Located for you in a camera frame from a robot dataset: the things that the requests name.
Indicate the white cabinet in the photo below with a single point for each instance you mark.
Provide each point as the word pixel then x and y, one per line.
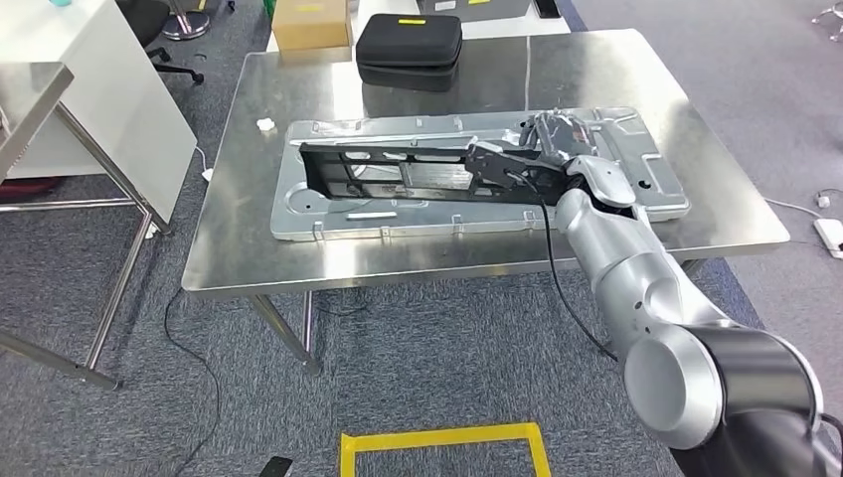
pixel 112 99

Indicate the black office chair seat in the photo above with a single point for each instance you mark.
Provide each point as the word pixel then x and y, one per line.
pixel 141 20

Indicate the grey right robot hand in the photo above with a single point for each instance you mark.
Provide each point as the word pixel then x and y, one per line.
pixel 560 135

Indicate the tan cardboard box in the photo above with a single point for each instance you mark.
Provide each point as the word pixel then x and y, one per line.
pixel 309 29

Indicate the long black plastic part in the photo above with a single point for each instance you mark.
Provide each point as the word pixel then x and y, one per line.
pixel 313 168

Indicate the black zip case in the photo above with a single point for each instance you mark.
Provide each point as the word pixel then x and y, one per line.
pixel 408 43

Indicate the green plastic crate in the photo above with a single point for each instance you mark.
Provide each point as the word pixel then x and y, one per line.
pixel 269 6

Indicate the chrome round stool base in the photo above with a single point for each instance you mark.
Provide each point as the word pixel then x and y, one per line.
pixel 184 25

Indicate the stamped sheet metal panel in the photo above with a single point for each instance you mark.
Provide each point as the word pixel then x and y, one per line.
pixel 461 220

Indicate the stainless steel workbench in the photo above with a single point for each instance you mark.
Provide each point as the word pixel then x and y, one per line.
pixel 263 250

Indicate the black office chair leg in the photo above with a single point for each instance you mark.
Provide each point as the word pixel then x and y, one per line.
pixel 178 70

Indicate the black smartphone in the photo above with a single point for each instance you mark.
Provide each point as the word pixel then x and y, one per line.
pixel 546 6

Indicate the red object under table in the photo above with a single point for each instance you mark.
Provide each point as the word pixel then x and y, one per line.
pixel 26 187

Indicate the white desk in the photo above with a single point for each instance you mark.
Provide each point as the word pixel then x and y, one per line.
pixel 514 28

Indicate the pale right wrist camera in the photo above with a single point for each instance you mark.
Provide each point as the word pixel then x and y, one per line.
pixel 487 146

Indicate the small white object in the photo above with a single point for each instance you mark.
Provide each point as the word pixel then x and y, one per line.
pixel 265 124

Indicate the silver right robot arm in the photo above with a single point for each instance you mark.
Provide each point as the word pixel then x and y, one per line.
pixel 632 276

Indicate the chrome chair base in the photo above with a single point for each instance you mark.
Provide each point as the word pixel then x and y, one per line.
pixel 830 16

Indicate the stainless steel side table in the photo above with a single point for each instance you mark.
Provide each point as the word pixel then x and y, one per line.
pixel 26 92

